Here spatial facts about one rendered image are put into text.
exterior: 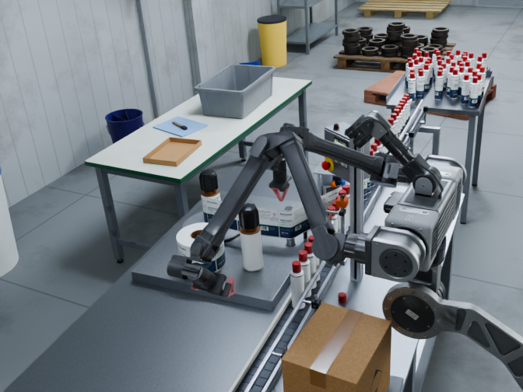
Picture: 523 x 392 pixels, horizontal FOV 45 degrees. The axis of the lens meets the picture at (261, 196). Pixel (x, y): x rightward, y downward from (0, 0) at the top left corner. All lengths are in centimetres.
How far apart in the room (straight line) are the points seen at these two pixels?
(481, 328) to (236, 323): 96
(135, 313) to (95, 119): 383
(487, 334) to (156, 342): 121
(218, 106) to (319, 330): 282
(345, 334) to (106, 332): 103
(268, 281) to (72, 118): 377
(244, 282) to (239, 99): 208
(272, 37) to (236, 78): 328
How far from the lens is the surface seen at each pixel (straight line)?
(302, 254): 244
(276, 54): 841
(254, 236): 263
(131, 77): 666
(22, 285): 462
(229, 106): 456
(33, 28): 573
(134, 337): 257
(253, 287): 264
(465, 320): 205
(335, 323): 206
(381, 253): 175
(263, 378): 224
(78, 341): 263
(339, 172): 253
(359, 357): 194
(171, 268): 202
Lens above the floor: 243
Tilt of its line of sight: 28 degrees down
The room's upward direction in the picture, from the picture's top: 5 degrees counter-clockwise
